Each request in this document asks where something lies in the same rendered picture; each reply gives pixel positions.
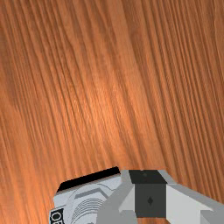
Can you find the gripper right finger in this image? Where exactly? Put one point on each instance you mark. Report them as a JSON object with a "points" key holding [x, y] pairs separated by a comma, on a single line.
{"points": [[180, 204]]}

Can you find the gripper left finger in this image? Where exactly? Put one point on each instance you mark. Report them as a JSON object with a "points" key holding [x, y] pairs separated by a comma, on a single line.
{"points": [[128, 201]]}

